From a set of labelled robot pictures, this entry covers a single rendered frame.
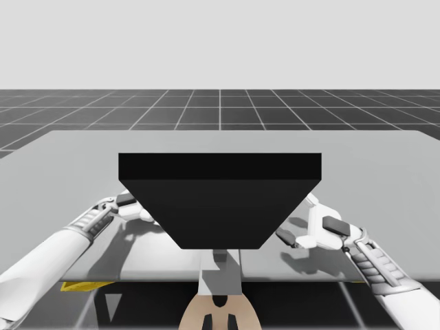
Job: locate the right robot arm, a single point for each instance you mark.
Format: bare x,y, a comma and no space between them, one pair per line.
388,275

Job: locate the black screen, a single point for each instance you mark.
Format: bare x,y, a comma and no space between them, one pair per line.
220,199

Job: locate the tan robot part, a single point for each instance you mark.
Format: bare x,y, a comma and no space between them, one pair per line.
196,314

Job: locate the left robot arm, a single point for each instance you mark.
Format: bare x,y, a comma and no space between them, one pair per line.
44,252

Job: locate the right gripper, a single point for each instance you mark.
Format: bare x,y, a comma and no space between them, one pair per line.
330,237

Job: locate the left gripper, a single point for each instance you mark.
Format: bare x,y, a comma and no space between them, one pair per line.
129,209

